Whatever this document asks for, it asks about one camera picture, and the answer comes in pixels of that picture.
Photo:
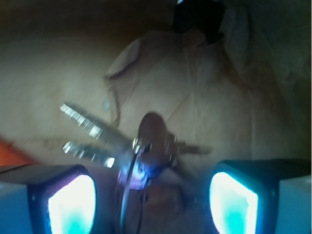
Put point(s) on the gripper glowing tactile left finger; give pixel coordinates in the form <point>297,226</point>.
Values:
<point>46,199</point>

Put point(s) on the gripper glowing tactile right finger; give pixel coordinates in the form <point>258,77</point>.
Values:
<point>272,196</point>

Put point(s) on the silver key bunch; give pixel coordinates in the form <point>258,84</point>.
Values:
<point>144,157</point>

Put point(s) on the orange plastic toy carrot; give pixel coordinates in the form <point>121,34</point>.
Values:
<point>10,155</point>

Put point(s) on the brown paper bag bin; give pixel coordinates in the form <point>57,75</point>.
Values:
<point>246,96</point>

